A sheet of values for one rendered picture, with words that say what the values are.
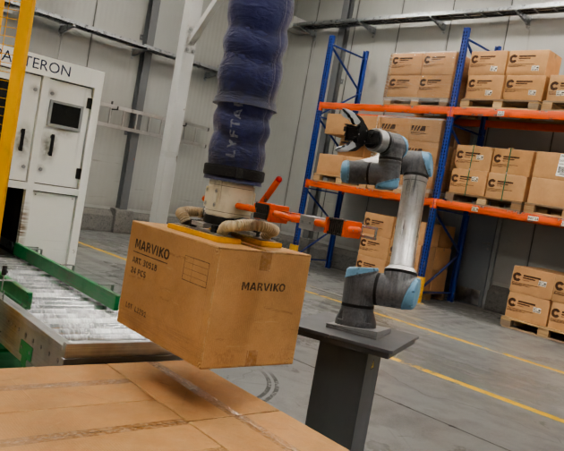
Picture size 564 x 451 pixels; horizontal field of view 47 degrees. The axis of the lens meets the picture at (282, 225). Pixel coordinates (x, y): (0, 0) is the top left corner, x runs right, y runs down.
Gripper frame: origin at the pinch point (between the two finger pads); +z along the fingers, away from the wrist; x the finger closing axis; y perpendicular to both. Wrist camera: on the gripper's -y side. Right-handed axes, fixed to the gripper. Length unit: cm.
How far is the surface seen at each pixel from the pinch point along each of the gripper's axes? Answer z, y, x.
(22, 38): 68, 141, 22
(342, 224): 25, -34, -32
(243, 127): 27.9, 19.2, -5.5
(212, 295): 43, -1, -62
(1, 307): 60, 142, -102
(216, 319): 40, -1, -70
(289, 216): 25.2, -10.0, -33.1
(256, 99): 25.6, 17.8, 4.8
